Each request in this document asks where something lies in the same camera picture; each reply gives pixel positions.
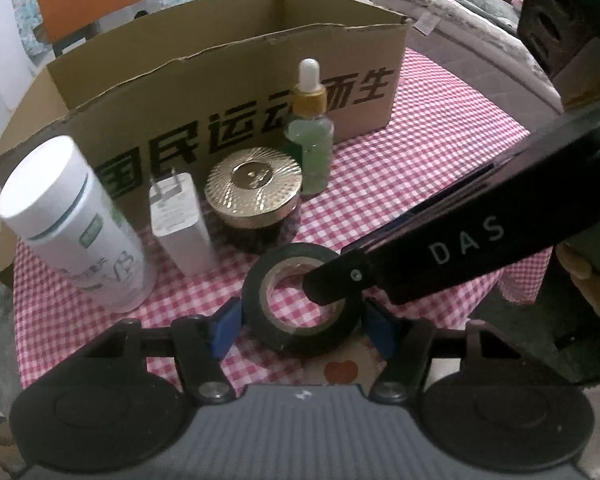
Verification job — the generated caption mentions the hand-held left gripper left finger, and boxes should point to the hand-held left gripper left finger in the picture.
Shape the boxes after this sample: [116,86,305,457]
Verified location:
[80,296,243,405]

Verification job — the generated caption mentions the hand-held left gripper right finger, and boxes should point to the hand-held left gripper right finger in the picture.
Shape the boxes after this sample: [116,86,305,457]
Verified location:
[364,297,523,403]

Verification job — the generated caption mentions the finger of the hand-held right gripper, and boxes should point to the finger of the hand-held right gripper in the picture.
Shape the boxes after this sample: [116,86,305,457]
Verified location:
[302,251,382,307]

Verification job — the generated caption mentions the black tape roll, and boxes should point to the black tape roll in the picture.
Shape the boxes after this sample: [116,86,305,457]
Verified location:
[242,242,366,358]

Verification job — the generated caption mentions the white charger plug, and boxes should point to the white charger plug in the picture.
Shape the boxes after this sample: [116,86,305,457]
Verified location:
[149,172,218,277]

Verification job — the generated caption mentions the gold-lidded dark jar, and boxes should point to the gold-lidded dark jar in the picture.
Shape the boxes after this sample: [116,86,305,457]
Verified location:
[203,146,303,256]

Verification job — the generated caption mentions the green dropper bottle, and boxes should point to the green dropper bottle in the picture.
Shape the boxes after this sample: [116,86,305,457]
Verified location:
[281,58,336,196]

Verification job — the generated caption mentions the white supplement bottle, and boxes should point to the white supplement bottle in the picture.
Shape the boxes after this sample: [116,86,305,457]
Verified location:
[0,135,158,313]

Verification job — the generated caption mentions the brown cardboard box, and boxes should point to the brown cardboard box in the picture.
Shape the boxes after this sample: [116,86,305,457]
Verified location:
[0,0,416,211]

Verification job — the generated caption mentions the pink checked tablecloth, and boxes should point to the pink checked tablecloth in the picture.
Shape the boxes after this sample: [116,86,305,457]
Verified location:
[12,47,531,391]

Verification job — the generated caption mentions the grey-brown padded sofa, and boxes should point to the grey-brown padded sofa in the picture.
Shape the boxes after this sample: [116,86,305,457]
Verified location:
[405,25,556,136]

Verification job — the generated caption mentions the white fleece blanket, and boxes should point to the white fleece blanket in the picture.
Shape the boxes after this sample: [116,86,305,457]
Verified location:
[362,0,566,111]

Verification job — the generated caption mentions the dark green cloth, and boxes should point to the dark green cloth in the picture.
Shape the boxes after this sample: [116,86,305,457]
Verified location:
[430,0,523,26]

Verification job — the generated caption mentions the appliance carton with orange flap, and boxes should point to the appliance carton with orange flap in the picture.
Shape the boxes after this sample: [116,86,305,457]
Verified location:
[32,0,160,58]

